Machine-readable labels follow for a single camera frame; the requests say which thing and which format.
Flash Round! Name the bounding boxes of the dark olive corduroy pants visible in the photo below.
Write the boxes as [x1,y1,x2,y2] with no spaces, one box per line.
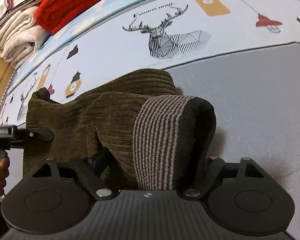
[23,69,216,190]

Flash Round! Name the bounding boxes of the printed white grey bed sheet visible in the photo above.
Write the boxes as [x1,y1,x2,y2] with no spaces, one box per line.
[0,0,300,239]

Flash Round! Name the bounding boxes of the blue white patterned folded blanket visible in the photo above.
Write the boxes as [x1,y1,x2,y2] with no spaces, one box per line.
[14,0,216,73]

